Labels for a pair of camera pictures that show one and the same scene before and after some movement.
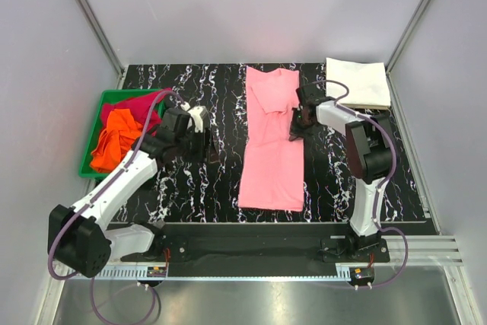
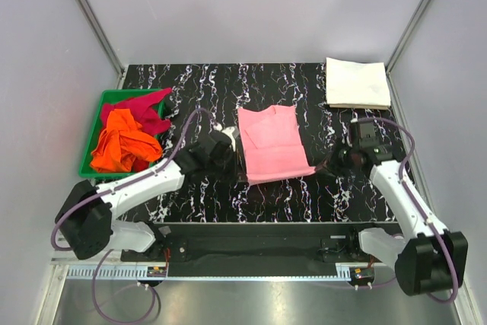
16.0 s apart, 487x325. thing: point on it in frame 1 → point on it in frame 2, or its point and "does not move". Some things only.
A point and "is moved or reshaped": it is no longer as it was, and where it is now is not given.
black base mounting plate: x=260 y=250 does not move
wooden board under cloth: x=366 y=106 does not move
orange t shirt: x=115 y=141 does not move
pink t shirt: x=272 y=167 is moved or reshaped
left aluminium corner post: x=85 y=6 does not move
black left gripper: x=207 y=151 → x=233 y=155
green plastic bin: x=108 y=96 does not move
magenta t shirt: x=140 y=108 does not move
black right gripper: x=297 y=134 → x=329 y=167
